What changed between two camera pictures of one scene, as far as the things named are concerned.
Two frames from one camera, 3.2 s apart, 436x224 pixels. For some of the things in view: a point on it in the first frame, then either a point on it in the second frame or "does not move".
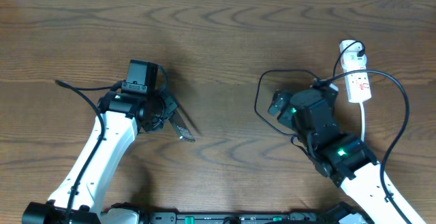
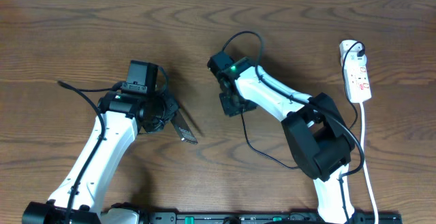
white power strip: (358, 83) does not move
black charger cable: (360, 53) -> (353, 41)
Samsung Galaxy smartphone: (180, 127) does not move
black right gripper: (276, 104) -> (229, 110)
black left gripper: (172, 106) does not move
